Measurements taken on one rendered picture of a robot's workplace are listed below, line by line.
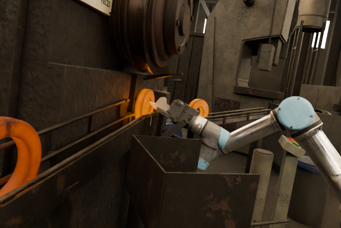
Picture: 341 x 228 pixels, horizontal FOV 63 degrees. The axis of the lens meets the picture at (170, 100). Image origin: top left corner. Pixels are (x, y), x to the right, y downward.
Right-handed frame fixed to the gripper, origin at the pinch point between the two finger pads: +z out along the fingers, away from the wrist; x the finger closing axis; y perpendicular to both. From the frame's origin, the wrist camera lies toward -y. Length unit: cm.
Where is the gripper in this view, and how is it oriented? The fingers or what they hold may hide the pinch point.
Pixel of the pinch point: (151, 104)
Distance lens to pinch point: 121.2
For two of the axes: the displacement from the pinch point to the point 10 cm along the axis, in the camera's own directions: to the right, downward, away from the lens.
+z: -8.6, -4.7, 2.0
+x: -2.5, 0.5, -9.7
